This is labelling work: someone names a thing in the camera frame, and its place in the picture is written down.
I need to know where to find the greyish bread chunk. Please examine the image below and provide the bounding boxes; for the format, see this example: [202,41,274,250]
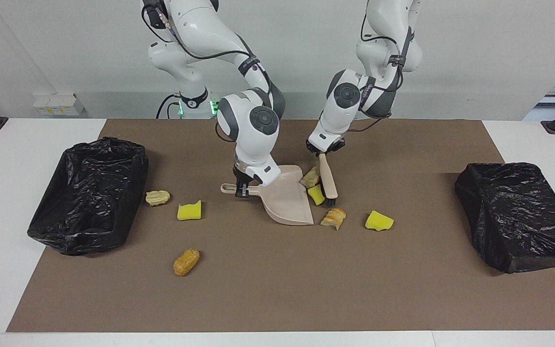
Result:
[300,166,321,189]

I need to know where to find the beige hand brush black bristles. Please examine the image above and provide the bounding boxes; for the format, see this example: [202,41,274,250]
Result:
[318,153,340,208]

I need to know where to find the small yellow sponge piece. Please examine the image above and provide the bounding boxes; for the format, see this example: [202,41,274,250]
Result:
[307,185,326,206]

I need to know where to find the beige plastic dustpan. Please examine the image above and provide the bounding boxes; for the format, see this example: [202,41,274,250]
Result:
[220,165,315,226]

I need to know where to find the notched yellow sponge piece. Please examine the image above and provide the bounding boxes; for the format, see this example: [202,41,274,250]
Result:
[177,200,202,221]

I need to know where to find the ridged tan bread chunk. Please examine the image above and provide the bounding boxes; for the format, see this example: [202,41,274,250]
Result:
[320,208,347,231]

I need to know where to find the pale bread piece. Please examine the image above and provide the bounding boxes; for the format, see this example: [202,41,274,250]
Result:
[145,190,171,207]

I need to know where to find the wedge yellow sponge piece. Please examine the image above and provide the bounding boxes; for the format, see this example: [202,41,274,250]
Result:
[365,210,395,232]

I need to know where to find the brown bread roll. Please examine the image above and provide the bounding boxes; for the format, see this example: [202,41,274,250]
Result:
[173,248,200,277]

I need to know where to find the bin with black plastic bag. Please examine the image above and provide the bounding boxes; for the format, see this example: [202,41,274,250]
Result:
[27,137,149,256]
[454,162,555,274]

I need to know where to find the brown table mat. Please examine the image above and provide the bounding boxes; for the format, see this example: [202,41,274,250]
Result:
[6,119,555,333]

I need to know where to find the white power socket boxes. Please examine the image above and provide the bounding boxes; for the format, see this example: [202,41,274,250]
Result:
[33,93,85,116]

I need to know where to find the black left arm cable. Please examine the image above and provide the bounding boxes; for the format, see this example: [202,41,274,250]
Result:
[347,0,415,133]

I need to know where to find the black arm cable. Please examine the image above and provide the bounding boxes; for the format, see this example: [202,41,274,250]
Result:
[347,0,415,133]
[142,0,278,143]

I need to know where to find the black base power cable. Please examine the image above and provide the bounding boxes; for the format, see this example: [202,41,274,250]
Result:
[156,93,182,120]

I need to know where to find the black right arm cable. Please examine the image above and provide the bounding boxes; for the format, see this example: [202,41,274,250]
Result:
[142,0,278,143]

